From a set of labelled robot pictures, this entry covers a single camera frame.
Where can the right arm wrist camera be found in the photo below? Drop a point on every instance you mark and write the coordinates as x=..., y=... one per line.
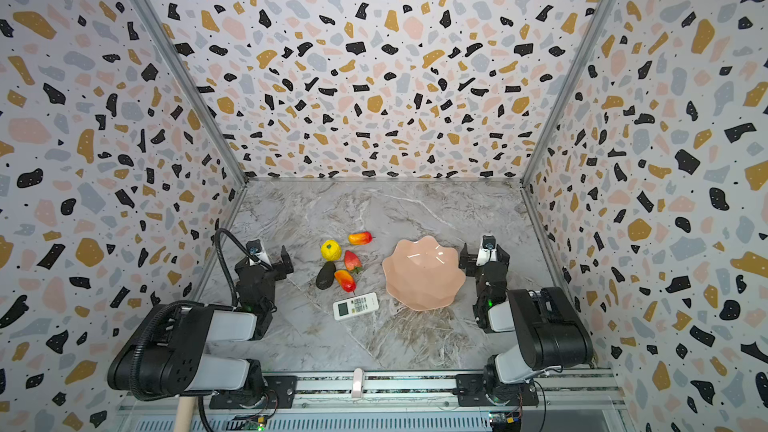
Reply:
x=487, y=251

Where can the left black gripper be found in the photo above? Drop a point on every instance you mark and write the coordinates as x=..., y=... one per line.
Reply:
x=274, y=267

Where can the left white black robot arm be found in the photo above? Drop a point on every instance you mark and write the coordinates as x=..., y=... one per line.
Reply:
x=167, y=356

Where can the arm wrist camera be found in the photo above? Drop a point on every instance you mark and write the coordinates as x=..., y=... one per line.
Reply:
x=257, y=254
x=487, y=251

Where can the pink scalloped fruit bowl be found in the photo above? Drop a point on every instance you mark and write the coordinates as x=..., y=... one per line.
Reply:
x=423, y=275

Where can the dark green fake avocado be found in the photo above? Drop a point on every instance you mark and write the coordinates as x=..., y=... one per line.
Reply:
x=326, y=276

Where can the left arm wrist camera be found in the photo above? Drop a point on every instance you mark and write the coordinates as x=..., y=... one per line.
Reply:
x=257, y=254

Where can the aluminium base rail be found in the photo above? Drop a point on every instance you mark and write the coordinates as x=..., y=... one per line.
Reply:
x=580, y=399

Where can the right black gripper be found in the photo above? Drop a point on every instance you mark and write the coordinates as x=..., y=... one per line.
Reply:
x=486, y=267

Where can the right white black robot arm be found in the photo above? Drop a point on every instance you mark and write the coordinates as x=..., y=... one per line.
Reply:
x=550, y=336

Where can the red yellow fake mango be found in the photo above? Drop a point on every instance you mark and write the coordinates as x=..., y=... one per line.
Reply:
x=360, y=238

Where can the wooden stick handle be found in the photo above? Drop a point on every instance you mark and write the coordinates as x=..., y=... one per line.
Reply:
x=184, y=414

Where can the white remote control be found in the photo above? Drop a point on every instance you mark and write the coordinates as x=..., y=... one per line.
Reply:
x=355, y=306

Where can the yellow fake lemon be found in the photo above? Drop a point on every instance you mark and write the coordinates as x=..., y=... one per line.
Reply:
x=331, y=251

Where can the small white clip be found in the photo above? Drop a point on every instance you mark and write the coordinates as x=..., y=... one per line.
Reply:
x=357, y=383

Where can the red fake strawberry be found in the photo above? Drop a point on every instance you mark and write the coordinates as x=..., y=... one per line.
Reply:
x=352, y=262

